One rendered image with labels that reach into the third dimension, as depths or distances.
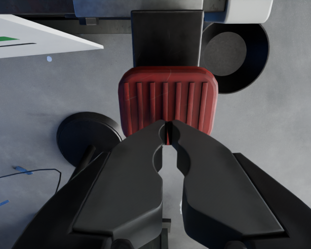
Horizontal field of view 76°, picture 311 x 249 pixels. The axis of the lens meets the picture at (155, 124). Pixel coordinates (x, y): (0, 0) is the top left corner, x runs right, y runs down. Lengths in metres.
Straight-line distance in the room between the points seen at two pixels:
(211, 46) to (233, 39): 0.09
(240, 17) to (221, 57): 0.66
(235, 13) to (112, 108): 0.80
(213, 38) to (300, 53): 0.37
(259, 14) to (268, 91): 0.79
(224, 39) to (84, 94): 0.66
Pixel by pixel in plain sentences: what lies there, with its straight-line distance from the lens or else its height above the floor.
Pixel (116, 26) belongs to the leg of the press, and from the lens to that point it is 0.88.
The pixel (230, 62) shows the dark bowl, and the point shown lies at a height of 0.00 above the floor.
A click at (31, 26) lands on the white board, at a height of 0.47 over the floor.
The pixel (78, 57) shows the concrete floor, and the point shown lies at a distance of 0.97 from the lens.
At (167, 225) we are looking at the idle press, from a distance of 1.49.
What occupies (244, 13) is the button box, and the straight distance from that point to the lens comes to 0.28.
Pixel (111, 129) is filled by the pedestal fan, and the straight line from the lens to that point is 1.01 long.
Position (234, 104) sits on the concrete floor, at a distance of 1.03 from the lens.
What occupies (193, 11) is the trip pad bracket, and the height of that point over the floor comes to 0.70.
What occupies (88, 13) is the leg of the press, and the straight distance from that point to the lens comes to 0.26.
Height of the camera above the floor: 0.89
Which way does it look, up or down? 62 degrees down
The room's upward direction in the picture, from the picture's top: 177 degrees counter-clockwise
